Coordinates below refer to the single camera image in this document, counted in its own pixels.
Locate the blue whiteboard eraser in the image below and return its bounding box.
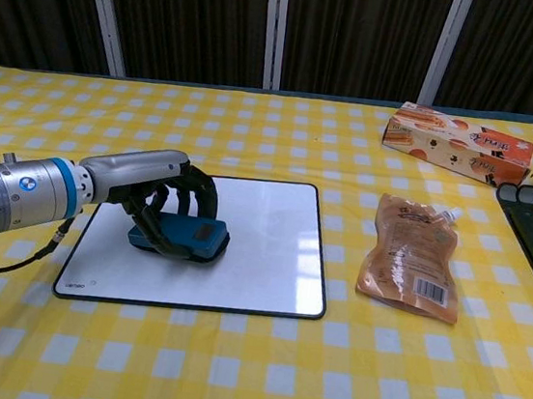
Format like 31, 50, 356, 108
125, 208, 234, 268

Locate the white board with black frame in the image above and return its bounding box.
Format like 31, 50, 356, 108
50, 153, 342, 332

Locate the yellow checkered tablecloth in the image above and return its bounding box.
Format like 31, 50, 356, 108
0, 48, 533, 399

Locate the orange printed cardboard box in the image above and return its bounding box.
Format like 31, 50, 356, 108
377, 99, 533, 191

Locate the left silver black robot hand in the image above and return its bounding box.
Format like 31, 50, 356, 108
69, 138, 227, 262

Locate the white frame post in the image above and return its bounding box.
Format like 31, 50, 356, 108
255, 0, 292, 92
415, 0, 476, 111
68, 0, 136, 79

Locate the orange spouted refill pouch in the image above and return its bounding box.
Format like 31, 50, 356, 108
351, 189, 473, 326

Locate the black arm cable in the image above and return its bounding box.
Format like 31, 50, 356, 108
0, 198, 85, 287

